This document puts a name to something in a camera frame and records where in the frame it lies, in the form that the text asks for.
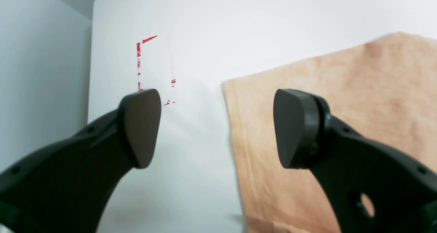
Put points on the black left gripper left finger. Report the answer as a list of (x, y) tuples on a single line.
[(65, 186)]

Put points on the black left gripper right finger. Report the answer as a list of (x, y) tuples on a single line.
[(372, 187)]

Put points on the peach t-shirt with emoji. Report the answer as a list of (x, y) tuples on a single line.
[(384, 89)]

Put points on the red tape rectangle marking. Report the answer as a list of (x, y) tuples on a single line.
[(155, 68)]

